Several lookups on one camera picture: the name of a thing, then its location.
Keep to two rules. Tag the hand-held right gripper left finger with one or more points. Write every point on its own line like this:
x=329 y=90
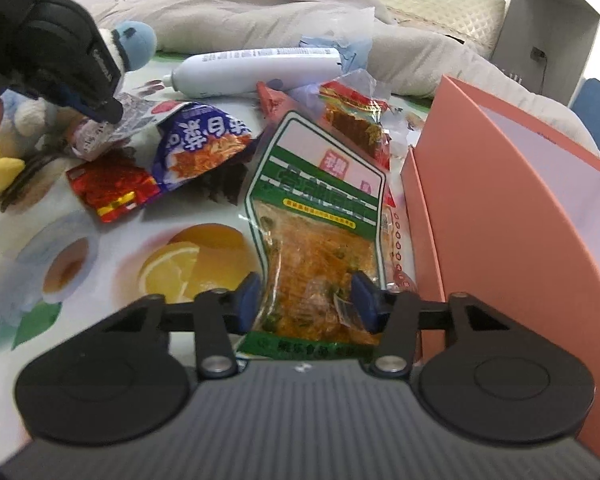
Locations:
x=247 y=305

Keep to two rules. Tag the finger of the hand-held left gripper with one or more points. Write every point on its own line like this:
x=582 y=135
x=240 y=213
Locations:
x=105 y=110

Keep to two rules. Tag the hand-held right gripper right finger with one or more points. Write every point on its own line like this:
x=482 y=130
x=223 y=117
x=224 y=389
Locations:
x=364 y=302

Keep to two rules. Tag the silver white snack packet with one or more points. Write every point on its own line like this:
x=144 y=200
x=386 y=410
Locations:
x=130 y=120

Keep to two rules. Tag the small red snack packet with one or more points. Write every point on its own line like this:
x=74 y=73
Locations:
x=112 y=187

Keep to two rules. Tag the blue snack packet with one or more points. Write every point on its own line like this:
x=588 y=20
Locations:
x=200 y=150

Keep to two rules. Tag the green snack packet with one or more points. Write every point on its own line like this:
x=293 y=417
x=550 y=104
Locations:
x=315 y=200

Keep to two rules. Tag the pink cardboard box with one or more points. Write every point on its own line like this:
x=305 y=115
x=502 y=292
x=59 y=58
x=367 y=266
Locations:
x=505 y=220

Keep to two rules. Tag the red brown snack packet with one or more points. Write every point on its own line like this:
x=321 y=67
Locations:
x=275 y=100

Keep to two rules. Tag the clear packet of brown strips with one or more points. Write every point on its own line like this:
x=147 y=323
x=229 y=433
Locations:
x=355 y=120

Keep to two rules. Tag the plush penguin toy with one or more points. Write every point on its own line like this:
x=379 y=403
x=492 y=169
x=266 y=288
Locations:
x=135 y=42

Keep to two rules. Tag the white tube bottle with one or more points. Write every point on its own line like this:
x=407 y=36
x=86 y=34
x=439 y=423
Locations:
x=250 y=70

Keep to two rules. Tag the grey duvet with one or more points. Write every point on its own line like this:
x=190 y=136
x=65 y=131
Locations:
x=260 y=15

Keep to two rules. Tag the crumpled lavender plastic wrapper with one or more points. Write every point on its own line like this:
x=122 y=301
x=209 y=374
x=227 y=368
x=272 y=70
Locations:
x=305 y=92

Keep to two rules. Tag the crumpled blue plastic bag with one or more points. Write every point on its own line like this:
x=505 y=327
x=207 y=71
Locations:
x=352 y=35

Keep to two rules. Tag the black clothing on pillow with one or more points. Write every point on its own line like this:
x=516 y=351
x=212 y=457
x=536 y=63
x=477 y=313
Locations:
x=455 y=36

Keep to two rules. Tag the wall socket with plug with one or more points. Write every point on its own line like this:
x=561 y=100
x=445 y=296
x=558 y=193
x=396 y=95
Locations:
x=537 y=53

